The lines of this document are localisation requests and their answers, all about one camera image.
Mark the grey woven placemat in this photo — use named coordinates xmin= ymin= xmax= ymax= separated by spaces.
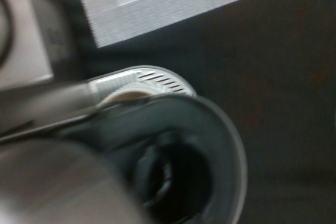
xmin=81 ymin=0 xmax=237 ymax=48

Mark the grey pod coffee machine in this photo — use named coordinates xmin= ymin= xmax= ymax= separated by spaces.
xmin=0 ymin=65 xmax=247 ymax=224

